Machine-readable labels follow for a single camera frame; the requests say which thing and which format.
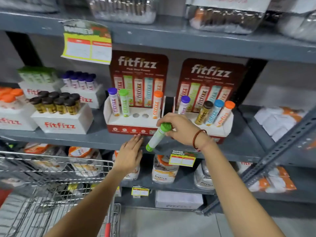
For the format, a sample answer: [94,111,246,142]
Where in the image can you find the green capped white tube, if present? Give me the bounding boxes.
[146,122,172,152]

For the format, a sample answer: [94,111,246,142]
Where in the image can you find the metal wire shopping cart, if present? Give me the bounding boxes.
[0,150,121,237]

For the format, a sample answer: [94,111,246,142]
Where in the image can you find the pile of white orange packets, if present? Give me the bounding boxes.
[236,161,297,194]
[254,106,308,143]

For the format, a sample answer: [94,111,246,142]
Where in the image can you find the large yellow price tag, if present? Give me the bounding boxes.
[60,20,113,65]

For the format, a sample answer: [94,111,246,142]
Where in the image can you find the green capped striped tube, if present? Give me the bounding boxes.
[119,89,131,117]

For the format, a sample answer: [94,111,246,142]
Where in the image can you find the white cardboard box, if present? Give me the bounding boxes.
[155,190,204,210]

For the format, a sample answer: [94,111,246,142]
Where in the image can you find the grey slotted angle shelf rack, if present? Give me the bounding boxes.
[201,105,316,216]

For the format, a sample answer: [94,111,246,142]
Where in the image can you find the grey metal shelf rack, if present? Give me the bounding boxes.
[0,10,316,215]

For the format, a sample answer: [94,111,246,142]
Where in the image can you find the purple capped white tube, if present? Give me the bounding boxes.
[108,88,121,117]
[177,96,191,115]

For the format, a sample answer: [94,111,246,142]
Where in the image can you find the red thread bracelet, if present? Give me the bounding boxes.
[192,130,207,150]

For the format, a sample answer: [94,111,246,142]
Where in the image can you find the orange capped white tube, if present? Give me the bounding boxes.
[214,101,236,128]
[152,91,164,119]

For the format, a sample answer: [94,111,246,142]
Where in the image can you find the white tube holder box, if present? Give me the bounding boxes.
[18,80,64,99]
[60,84,106,109]
[0,102,38,132]
[31,103,94,135]

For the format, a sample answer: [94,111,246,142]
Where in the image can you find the group of orange capped tubes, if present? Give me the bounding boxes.
[0,87,25,109]

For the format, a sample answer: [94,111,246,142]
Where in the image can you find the orange white snack packet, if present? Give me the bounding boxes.
[112,150,141,181]
[152,155,180,184]
[68,146,103,177]
[23,143,67,171]
[194,160,215,190]

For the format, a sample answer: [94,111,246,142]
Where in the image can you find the person's right hand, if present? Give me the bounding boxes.
[156,113,210,148]

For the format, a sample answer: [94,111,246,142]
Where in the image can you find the group of green capped tubes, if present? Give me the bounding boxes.
[17,66,58,83]

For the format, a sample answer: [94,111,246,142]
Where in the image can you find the small yellow price tag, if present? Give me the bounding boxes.
[131,186,150,197]
[169,150,197,168]

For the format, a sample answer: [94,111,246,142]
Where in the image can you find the group of brown capped tubes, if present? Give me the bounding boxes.
[30,91,81,115]

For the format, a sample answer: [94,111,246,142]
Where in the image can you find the group of purple capped tubes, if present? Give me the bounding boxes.
[61,70,97,91]

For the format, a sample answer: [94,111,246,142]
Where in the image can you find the clear plastic food package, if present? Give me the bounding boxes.
[87,0,159,25]
[268,0,316,42]
[186,0,272,35]

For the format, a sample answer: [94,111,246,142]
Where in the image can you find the person's left hand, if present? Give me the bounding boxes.
[112,134,144,175]

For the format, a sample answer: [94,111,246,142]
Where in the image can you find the person's right forearm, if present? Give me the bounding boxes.
[196,136,287,237]

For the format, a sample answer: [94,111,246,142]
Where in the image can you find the blue capped white tube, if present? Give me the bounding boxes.
[206,99,224,126]

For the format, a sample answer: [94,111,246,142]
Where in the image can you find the brown capped yellow tube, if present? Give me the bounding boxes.
[195,101,214,126]

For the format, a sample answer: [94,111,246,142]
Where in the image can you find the person's left forearm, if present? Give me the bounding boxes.
[44,168,135,237]

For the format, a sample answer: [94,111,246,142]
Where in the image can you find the red white cardboard display stand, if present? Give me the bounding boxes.
[173,58,248,144]
[103,50,169,136]

